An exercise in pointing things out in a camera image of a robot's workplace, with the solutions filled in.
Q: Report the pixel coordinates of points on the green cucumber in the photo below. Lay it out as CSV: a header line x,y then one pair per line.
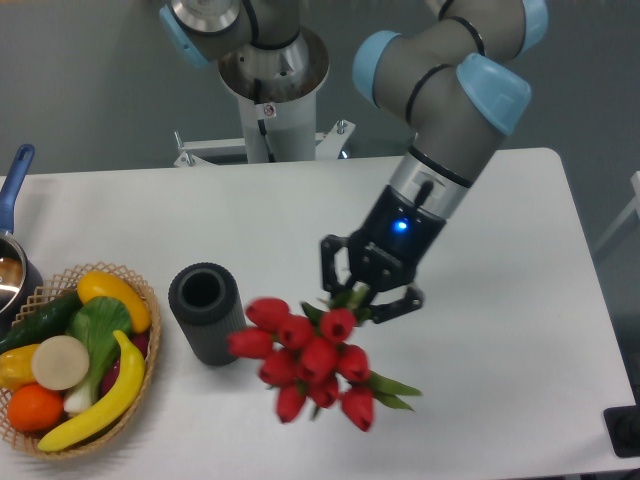
x,y
50,320

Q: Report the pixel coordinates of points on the black device at edge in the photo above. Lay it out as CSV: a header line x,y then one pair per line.
x,y
623,429

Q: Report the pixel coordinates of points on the yellow banana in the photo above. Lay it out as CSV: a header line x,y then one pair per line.
x,y
106,410

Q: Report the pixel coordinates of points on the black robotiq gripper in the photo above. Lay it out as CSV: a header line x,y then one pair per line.
x,y
384,253

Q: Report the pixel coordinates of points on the blue handled saucepan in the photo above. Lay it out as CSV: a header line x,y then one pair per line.
x,y
19,277

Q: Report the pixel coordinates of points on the dark red fruit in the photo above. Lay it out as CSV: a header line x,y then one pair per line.
x,y
141,342

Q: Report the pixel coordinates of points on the white furniture piece right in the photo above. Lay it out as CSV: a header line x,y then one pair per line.
x,y
620,227

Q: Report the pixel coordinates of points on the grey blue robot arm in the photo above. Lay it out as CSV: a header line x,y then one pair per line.
x,y
448,83

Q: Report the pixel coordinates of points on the yellow squash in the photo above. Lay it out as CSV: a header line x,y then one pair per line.
x,y
96,284

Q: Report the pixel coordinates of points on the orange fruit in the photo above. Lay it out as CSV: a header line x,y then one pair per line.
x,y
33,408

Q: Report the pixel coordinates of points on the green bok choy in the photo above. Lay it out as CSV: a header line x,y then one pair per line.
x,y
93,325

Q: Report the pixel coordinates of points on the dark grey ribbed vase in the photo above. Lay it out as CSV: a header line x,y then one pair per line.
x,y
204,298

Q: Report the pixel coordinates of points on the beige round disc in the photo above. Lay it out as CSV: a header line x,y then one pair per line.
x,y
60,363

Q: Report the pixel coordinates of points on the woven wicker basket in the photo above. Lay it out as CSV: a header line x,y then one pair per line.
x,y
58,285

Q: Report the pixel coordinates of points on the yellow bell pepper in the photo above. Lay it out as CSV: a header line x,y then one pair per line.
x,y
16,370

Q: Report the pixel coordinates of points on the red tulip bouquet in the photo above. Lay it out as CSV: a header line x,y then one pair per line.
x,y
308,359

